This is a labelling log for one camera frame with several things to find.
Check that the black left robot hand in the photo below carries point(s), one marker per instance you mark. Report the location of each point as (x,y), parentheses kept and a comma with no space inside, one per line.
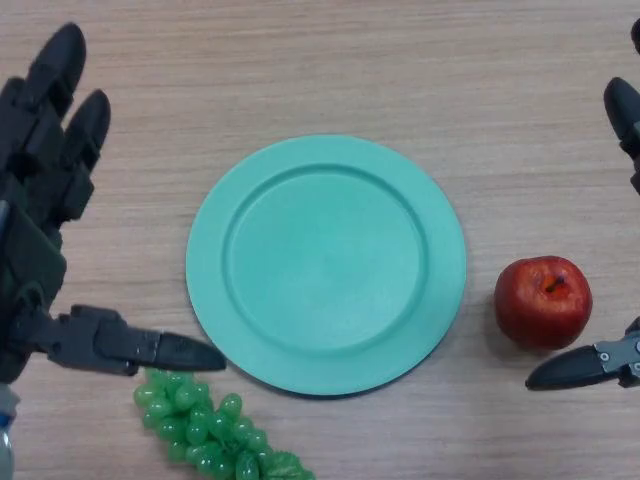
(35,200)

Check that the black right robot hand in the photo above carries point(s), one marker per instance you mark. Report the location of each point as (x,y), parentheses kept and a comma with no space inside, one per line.
(575,367)

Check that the red apple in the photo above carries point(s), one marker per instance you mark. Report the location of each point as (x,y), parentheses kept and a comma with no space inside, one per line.
(535,310)

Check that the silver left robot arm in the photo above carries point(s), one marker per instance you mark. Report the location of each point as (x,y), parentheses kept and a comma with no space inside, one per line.
(5,440)

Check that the green round plate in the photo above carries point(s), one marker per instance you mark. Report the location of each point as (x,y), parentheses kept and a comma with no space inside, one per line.
(325,270)

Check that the green grape bunch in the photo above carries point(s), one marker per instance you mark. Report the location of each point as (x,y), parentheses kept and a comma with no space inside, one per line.
(210,435)

